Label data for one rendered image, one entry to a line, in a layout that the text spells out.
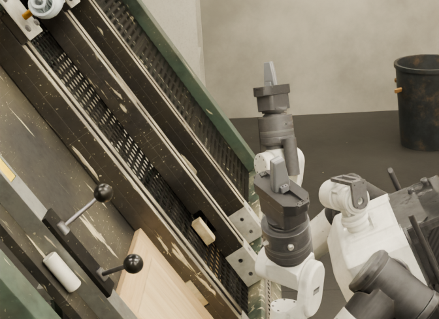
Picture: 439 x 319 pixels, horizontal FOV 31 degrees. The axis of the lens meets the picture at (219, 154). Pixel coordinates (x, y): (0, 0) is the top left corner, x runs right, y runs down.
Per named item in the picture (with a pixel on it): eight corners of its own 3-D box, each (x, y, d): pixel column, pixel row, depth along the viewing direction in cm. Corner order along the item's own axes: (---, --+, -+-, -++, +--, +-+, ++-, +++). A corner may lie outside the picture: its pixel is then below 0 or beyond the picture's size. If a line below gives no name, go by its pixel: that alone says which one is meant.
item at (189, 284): (199, 308, 202) (209, 302, 201) (181, 285, 200) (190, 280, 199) (200, 302, 205) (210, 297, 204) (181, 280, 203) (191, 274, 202)
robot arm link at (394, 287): (388, 339, 163) (430, 288, 162) (392, 348, 154) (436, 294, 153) (343, 302, 164) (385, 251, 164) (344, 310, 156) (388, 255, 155)
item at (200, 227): (206, 246, 236) (215, 240, 235) (191, 225, 234) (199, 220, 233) (207, 241, 239) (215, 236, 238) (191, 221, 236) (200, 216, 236)
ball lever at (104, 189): (65, 240, 150) (119, 195, 153) (52, 225, 149) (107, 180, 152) (61, 238, 153) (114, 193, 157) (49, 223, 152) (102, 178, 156)
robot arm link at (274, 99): (298, 82, 206) (304, 127, 207) (268, 86, 212) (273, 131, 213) (272, 85, 196) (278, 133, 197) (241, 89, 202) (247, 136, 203)
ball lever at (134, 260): (97, 289, 154) (140, 276, 145) (85, 274, 153) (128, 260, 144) (108, 276, 157) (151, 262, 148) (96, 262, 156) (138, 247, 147)
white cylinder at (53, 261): (40, 264, 147) (67, 295, 149) (52, 255, 147) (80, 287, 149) (44, 256, 150) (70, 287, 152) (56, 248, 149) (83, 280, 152)
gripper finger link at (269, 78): (273, 61, 203) (276, 85, 203) (262, 62, 205) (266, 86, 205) (270, 61, 201) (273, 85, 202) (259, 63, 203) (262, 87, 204)
